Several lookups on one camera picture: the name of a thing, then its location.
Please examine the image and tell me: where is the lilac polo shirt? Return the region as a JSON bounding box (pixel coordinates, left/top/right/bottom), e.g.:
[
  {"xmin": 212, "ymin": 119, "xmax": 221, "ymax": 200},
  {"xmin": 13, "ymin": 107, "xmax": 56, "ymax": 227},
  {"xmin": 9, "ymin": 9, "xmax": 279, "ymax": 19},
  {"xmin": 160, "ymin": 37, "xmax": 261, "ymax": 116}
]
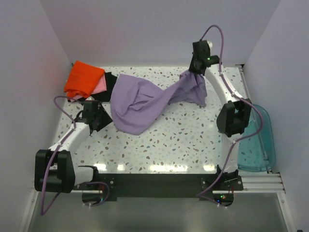
[{"xmin": 110, "ymin": 71, "xmax": 207, "ymax": 135}]

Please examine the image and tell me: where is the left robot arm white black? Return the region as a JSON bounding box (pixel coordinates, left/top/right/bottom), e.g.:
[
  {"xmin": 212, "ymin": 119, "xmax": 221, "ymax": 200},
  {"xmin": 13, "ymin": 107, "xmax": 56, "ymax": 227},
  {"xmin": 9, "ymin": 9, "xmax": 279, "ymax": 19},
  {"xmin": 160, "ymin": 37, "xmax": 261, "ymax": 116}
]
[{"xmin": 34, "ymin": 101, "xmax": 112, "ymax": 193}]

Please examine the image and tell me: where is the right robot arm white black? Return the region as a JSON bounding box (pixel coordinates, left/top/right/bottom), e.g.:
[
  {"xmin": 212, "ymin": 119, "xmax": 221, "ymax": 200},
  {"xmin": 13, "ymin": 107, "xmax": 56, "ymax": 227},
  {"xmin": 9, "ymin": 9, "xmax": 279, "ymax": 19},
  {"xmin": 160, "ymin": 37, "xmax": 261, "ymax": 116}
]
[{"xmin": 189, "ymin": 41, "xmax": 251, "ymax": 190}]

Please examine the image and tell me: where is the folded pink t shirt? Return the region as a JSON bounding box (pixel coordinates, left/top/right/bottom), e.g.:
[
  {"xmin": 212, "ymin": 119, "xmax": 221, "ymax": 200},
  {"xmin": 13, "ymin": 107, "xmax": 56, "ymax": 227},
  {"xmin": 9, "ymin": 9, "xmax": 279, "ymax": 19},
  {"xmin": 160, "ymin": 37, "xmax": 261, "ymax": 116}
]
[{"xmin": 68, "ymin": 75, "xmax": 107, "ymax": 102}]

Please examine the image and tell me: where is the folded orange t shirt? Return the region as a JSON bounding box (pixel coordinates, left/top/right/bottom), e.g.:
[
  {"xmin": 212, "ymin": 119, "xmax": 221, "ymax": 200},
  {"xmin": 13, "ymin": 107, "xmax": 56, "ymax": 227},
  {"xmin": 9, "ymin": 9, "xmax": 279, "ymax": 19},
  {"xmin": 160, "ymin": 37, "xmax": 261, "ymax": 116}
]
[{"xmin": 64, "ymin": 61, "xmax": 105, "ymax": 98}]

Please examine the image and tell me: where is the folded black t shirt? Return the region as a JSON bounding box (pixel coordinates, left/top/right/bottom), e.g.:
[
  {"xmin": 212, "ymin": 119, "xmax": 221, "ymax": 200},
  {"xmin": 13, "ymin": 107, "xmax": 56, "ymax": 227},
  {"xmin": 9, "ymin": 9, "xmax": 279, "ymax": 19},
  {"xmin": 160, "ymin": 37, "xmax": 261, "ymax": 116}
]
[{"xmin": 67, "ymin": 72, "xmax": 119, "ymax": 103}]

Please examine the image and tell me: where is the teal plastic basket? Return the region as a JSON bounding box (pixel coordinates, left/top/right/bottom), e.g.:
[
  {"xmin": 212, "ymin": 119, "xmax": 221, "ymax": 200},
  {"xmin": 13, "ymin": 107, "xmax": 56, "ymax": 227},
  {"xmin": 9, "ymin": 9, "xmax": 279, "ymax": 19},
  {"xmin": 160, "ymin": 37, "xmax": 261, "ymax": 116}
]
[{"xmin": 238, "ymin": 104, "xmax": 276, "ymax": 172}]

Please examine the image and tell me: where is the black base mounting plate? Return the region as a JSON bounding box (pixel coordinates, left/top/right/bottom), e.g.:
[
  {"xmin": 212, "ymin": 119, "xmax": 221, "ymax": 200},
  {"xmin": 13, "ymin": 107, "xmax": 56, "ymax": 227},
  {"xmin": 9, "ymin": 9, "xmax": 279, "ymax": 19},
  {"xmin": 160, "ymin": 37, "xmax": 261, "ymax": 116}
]
[{"xmin": 78, "ymin": 171, "xmax": 244, "ymax": 206}]

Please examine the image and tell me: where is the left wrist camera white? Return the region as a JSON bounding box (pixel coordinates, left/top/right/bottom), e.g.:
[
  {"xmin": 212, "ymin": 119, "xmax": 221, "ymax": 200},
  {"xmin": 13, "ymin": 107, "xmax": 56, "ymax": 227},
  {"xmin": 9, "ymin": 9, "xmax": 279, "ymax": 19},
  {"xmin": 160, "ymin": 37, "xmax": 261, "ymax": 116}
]
[{"xmin": 85, "ymin": 96, "xmax": 95, "ymax": 102}]

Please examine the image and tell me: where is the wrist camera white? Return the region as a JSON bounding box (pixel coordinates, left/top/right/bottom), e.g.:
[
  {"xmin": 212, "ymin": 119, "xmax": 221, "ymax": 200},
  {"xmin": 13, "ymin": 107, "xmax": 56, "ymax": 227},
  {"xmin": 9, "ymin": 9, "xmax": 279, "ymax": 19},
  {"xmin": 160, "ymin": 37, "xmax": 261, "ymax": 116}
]
[
  {"xmin": 85, "ymin": 96, "xmax": 95, "ymax": 102},
  {"xmin": 208, "ymin": 41, "xmax": 213, "ymax": 49}
]

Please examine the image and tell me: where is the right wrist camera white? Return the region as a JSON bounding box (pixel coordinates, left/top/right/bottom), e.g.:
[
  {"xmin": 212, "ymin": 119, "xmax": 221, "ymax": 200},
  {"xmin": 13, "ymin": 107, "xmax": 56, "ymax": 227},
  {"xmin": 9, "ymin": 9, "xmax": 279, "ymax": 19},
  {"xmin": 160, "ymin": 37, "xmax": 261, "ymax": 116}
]
[{"xmin": 208, "ymin": 41, "xmax": 213, "ymax": 49}]

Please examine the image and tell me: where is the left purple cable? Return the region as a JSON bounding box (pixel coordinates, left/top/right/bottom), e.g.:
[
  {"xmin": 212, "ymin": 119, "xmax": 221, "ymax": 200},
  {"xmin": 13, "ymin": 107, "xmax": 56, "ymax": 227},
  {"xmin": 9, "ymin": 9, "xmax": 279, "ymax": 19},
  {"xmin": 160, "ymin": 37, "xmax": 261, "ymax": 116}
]
[{"xmin": 40, "ymin": 96, "xmax": 112, "ymax": 216}]

